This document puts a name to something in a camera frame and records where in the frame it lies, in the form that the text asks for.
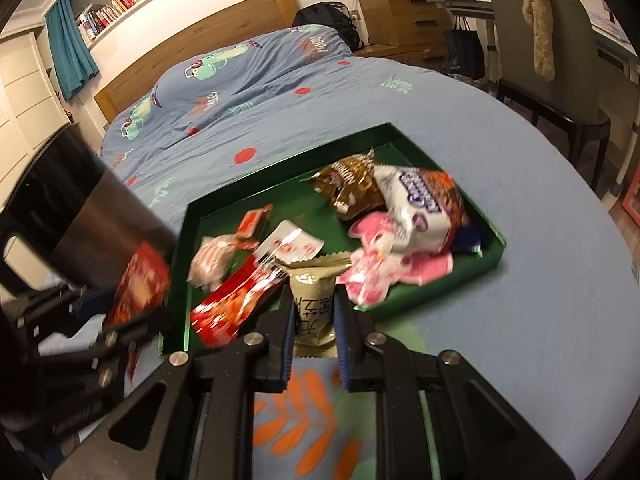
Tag dark red jerky packet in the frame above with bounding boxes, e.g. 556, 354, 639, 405
105, 242, 170, 327

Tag red spicy snack pouch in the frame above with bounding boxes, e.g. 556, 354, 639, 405
188, 219, 326, 350

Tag pink striped snack packet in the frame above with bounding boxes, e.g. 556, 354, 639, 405
188, 234, 256, 292

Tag olive green snack packet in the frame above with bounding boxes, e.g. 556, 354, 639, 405
279, 252, 352, 359

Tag pink cartoon character packet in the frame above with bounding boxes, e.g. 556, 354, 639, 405
336, 211, 454, 307

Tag small red candy packet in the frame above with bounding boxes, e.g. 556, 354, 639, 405
235, 204, 273, 242

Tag white blue cookie pack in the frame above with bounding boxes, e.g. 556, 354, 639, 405
373, 165, 482, 255

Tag brown chocolate snack bag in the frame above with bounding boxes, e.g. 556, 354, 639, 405
304, 148, 385, 221

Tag blue patterned bed cover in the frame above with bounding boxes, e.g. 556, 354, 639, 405
55, 26, 639, 479

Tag white wardrobe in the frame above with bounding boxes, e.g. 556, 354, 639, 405
1, 32, 70, 202

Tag green tray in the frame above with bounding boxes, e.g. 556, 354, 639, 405
163, 124, 506, 353

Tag teal curtain left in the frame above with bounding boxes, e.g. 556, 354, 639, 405
46, 0, 100, 101

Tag grey chair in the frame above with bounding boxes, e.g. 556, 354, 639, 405
491, 0, 611, 188

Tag wooden headboard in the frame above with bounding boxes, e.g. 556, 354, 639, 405
94, 0, 298, 122

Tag dark shopping bag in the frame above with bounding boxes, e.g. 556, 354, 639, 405
445, 16, 486, 80

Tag black backpack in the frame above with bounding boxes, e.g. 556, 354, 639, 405
292, 1, 364, 52

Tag desk with clutter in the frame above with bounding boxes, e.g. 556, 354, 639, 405
424, 0, 640, 86

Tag wooden dresser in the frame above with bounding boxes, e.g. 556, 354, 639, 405
356, 0, 452, 70

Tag beige scarf on chair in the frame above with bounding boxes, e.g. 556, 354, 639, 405
522, 0, 555, 81

